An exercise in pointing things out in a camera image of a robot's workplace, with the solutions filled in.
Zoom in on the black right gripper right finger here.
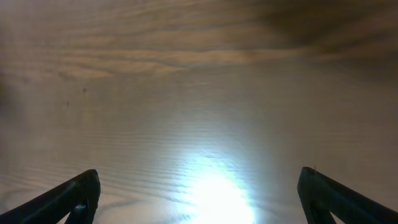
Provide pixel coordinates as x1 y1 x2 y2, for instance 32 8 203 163
297 167 397 224

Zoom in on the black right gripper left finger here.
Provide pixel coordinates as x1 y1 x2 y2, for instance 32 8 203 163
1 169 101 224

